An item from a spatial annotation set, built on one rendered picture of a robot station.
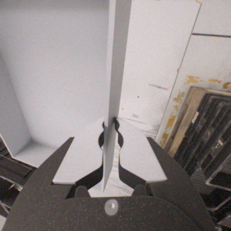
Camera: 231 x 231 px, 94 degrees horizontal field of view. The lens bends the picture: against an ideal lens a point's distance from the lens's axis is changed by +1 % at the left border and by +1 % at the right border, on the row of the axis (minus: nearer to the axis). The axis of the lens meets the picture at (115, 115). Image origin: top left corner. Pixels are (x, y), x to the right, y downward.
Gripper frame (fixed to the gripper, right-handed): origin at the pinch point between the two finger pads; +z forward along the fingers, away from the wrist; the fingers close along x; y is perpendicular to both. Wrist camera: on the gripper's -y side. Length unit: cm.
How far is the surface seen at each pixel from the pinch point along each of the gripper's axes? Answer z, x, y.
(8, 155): 23, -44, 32
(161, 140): 82, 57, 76
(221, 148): 26, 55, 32
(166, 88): 20.9, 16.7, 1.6
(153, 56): 22.5, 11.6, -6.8
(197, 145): 42, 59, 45
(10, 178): 13, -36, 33
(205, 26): 80, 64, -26
